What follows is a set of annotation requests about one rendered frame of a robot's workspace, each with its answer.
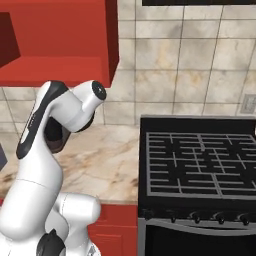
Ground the black gas stove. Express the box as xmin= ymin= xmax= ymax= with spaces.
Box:
xmin=137 ymin=114 xmax=256 ymax=256

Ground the red drawer front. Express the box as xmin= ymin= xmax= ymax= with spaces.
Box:
xmin=98 ymin=203 xmax=139 ymax=225

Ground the dark grey box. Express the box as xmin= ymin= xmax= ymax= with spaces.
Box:
xmin=0 ymin=143 xmax=9 ymax=169

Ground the black oven door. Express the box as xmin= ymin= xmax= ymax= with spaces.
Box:
xmin=137 ymin=217 xmax=256 ymax=256

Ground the black range hood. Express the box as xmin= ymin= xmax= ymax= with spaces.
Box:
xmin=141 ymin=0 xmax=256 ymax=7

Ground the red open wall cabinet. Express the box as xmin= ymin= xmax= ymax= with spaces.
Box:
xmin=0 ymin=0 xmax=120 ymax=89

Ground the grey wall outlet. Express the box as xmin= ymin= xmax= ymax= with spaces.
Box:
xmin=239 ymin=93 xmax=256 ymax=115

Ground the grey oven door handle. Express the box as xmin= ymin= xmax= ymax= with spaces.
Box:
xmin=145 ymin=218 xmax=256 ymax=237

